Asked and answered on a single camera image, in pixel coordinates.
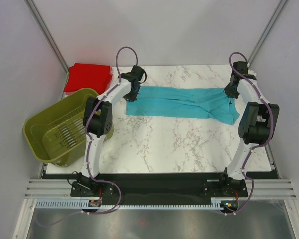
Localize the teal t shirt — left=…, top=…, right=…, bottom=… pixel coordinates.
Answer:
left=126, top=86, right=240, bottom=125

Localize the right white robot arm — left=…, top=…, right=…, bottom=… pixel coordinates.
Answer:
left=218, top=61, right=280, bottom=197

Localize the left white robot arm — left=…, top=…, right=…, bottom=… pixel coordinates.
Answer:
left=71, top=65, right=147, bottom=197

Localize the folded red t shirt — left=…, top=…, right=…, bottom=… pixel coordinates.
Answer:
left=64, top=63, right=113, bottom=94

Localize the olive green plastic basket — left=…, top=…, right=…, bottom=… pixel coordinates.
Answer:
left=22, top=88, right=115, bottom=166

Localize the right aluminium frame post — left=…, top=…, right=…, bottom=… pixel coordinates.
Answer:
left=248, top=0, right=289, bottom=67

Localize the aluminium frame post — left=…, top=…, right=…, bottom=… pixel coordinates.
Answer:
left=248, top=0, right=289, bottom=67
left=24, top=0, right=69, bottom=74

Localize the white slotted cable duct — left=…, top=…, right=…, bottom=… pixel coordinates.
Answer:
left=35, top=198, right=238, bottom=210

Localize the left aluminium frame post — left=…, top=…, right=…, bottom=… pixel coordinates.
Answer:
left=24, top=0, right=69, bottom=74

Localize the aluminium rail profile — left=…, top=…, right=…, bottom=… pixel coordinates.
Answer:
left=24, top=178, right=73, bottom=199

